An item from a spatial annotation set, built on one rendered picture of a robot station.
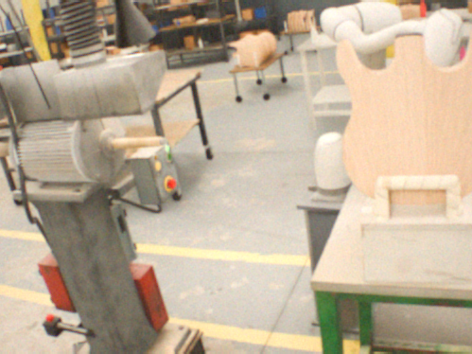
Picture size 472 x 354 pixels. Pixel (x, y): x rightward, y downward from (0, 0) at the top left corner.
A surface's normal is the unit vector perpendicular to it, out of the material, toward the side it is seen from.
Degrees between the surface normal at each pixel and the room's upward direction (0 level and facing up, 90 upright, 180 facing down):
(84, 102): 90
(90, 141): 87
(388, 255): 90
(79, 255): 90
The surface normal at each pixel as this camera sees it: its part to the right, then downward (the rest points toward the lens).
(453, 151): -0.34, 0.42
